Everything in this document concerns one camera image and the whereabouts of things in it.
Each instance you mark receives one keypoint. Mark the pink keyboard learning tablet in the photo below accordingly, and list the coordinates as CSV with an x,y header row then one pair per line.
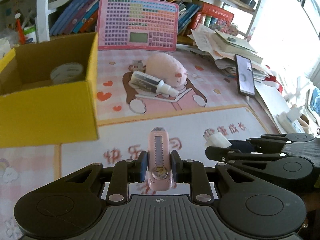
x,y
137,25

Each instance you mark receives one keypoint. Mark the white usb charger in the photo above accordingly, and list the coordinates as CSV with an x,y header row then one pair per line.
x,y
216,140

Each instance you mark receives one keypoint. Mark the red dictionary book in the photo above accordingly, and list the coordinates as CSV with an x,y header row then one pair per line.
x,y
216,12

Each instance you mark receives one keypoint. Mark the clear tape roll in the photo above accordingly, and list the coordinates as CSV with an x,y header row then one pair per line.
x,y
66,73

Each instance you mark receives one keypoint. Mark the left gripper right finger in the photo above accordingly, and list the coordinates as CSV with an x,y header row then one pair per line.
x,y
193,173

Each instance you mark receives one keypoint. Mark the white glue bottle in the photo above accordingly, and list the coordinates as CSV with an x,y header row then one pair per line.
x,y
152,84

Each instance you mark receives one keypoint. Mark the pink utility knife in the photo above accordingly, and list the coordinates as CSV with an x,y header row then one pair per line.
x,y
159,160

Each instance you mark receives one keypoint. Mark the black smartphone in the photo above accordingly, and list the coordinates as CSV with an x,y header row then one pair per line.
x,y
244,76

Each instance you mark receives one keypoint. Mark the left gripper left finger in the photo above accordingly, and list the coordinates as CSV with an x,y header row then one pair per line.
x,y
122,174

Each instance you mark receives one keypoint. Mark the yellow cardboard box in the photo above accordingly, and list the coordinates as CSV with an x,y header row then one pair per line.
x,y
34,111

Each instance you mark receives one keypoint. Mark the stack of papers and books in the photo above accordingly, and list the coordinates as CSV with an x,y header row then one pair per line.
x,y
223,48

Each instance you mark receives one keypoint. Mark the pink plush toy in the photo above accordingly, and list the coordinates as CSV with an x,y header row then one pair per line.
x,y
166,68

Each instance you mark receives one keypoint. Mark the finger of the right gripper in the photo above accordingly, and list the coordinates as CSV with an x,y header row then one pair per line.
x,y
243,153
259,143

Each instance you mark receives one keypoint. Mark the pink cartoon desk mat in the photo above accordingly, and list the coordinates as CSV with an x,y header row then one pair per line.
x,y
123,130

